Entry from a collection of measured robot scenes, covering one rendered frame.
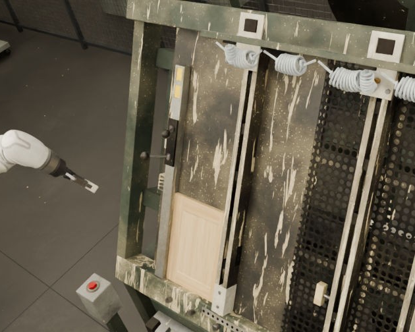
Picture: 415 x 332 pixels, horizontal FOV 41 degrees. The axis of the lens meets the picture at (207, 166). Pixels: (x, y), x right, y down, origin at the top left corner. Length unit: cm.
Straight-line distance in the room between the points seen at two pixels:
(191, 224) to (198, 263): 17
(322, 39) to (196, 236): 100
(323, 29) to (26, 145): 108
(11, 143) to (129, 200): 75
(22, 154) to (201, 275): 91
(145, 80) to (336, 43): 96
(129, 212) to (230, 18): 104
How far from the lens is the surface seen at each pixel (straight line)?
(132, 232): 268
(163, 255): 252
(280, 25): 193
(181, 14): 221
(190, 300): 248
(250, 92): 204
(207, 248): 237
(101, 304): 264
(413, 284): 188
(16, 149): 205
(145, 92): 248
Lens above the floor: 282
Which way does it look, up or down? 39 degrees down
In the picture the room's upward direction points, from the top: 17 degrees counter-clockwise
